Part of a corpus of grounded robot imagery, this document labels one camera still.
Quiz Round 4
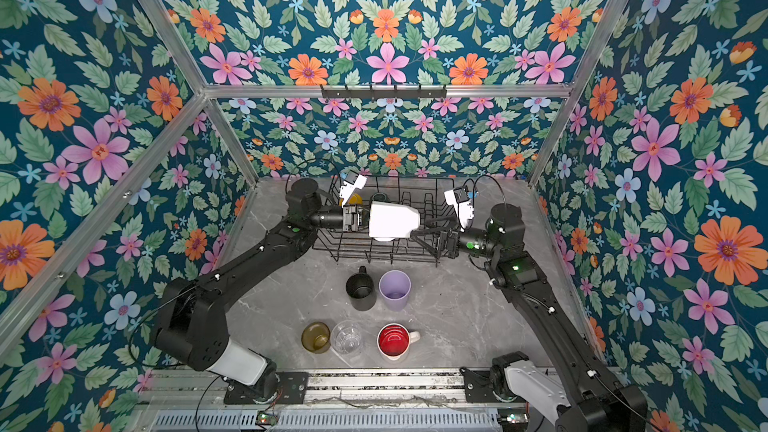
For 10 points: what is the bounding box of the black wire dish rack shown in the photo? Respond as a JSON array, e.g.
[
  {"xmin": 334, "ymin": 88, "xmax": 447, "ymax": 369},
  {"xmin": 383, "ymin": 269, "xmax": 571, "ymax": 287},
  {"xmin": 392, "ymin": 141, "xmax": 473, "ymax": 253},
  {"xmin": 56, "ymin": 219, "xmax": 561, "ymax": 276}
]
[{"xmin": 314, "ymin": 176, "xmax": 458, "ymax": 264}]

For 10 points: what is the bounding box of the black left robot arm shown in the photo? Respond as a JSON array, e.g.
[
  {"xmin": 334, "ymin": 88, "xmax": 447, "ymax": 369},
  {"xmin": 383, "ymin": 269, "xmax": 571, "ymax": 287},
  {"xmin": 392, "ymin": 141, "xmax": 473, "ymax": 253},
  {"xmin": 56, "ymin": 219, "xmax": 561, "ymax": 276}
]
[{"xmin": 150, "ymin": 178, "xmax": 370, "ymax": 403}]

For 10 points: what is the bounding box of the yellow plastic cup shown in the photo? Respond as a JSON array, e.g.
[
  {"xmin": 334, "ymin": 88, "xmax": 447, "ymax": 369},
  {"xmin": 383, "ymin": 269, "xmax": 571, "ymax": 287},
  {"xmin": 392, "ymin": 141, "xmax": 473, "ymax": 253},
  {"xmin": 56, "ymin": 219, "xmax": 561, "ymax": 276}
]
[{"xmin": 347, "ymin": 193, "xmax": 363, "ymax": 205}]

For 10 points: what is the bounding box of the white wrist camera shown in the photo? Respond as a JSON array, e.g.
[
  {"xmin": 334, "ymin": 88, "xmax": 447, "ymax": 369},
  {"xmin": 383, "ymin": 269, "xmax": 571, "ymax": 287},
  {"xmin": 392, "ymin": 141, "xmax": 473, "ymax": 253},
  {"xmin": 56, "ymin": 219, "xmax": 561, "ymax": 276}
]
[
  {"xmin": 339, "ymin": 172, "xmax": 367, "ymax": 206},
  {"xmin": 444, "ymin": 185, "xmax": 475, "ymax": 230}
]

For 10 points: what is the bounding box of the black mug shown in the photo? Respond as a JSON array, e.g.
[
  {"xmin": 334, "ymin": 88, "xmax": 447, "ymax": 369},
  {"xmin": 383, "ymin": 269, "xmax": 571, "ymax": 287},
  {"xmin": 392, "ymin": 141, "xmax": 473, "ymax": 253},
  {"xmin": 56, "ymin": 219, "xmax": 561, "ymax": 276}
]
[{"xmin": 345, "ymin": 266, "xmax": 377, "ymax": 311}]

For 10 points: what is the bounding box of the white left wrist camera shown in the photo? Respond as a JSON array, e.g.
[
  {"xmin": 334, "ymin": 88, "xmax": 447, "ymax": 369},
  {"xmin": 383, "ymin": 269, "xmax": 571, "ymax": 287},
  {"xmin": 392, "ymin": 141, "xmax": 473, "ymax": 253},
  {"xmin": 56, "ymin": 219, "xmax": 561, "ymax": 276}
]
[{"xmin": 339, "ymin": 172, "xmax": 367, "ymax": 206}]

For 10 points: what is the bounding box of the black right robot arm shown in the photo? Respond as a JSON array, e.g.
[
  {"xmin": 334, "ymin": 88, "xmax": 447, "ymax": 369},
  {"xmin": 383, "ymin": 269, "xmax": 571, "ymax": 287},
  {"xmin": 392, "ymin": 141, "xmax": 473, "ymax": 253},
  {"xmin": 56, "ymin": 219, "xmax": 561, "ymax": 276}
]
[{"xmin": 410, "ymin": 203, "xmax": 648, "ymax": 431}]

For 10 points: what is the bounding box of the cream ceramic mug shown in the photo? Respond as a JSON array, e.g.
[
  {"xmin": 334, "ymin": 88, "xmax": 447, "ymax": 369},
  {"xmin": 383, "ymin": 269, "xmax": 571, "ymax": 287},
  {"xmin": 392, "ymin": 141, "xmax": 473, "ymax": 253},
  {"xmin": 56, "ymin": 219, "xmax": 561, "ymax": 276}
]
[{"xmin": 368, "ymin": 202, "xmax": 421, "ymax": 242}]

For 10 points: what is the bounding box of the small green circuit board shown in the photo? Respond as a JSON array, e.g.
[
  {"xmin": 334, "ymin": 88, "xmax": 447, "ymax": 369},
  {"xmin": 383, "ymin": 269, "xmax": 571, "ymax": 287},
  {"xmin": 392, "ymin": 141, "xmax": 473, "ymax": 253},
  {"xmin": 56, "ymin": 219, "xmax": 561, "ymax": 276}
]
[{"xmin": 256, "ymin": 411, "xmax": 279, "ymax": 427}]

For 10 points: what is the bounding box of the olive green glass cup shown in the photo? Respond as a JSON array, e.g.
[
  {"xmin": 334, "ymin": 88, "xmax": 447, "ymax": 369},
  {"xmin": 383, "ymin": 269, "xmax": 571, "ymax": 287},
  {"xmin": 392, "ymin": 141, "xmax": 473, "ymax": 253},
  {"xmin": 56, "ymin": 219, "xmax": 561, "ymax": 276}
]
[{"xmin": 301, "ymin": 321, "xmax": 331, "ymax": 354}]

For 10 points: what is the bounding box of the black wall hook rail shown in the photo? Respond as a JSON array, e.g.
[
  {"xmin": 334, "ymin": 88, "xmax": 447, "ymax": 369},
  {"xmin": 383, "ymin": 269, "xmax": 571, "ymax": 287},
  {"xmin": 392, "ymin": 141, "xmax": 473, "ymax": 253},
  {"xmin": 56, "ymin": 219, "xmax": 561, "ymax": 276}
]
[{"xmin": 320, "ymin": 85, "xmax": 448, "ymax": 101}]

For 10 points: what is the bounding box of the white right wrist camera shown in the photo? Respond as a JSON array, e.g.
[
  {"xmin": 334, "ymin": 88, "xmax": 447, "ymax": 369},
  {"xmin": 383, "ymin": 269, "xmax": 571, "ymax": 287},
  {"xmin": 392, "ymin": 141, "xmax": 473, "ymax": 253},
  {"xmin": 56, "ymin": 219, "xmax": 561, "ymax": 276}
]
[{"xmin": 444, "ymin": 185, "xmax": 475, "ymax": 230}]

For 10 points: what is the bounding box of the clear glass cup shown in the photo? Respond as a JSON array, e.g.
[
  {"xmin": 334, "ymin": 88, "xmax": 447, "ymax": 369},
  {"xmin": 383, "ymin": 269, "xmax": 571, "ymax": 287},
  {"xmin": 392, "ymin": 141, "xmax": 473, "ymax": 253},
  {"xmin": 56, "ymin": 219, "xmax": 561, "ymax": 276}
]
[{"xmin": 331, "ymin": 321, "xmax": 363, "ymax": 355}]

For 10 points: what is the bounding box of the red and white mug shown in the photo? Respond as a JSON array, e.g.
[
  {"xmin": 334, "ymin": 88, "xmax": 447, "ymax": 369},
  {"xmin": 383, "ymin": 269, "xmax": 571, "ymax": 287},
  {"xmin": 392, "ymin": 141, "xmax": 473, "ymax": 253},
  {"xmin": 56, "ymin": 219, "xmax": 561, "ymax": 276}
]
[{"xmin": 376, "ymin": 323, "xmax": 421, "ymax": 362}]

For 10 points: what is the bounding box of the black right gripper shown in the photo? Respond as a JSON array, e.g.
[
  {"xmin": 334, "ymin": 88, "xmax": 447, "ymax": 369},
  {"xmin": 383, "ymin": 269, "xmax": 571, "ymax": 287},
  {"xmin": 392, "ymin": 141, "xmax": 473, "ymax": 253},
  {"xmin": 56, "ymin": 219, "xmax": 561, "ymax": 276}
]
[{"xmin": 413, "ymin": 213, "xmax": 503, "ymax": 265}]

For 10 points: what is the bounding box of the lilac plastic cup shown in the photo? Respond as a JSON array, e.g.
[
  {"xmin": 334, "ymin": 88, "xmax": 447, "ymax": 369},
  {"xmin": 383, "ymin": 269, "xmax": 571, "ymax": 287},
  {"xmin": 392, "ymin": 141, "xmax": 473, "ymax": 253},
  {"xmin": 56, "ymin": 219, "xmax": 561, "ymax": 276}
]
[{"xmin": 379, "ymin": 270, "xmax": 412, "ymax": 312}]

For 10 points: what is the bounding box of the cream and green mug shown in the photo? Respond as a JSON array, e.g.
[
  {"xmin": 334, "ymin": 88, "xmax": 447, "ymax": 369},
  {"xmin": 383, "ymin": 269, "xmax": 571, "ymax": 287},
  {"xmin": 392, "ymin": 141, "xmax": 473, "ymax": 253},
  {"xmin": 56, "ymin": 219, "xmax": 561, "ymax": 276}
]
[{"xmin": 371, "ymin": 192, "xmax": 389, "ymax": 203}]

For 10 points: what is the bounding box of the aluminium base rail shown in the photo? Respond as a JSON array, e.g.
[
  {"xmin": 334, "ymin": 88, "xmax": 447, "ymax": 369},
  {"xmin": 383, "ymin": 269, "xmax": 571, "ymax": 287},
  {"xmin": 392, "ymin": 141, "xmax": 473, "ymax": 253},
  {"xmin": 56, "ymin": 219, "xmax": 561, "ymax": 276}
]
[{"xmin": 127, "ymin": 368, "xmax": 555, "ymax": 431}]

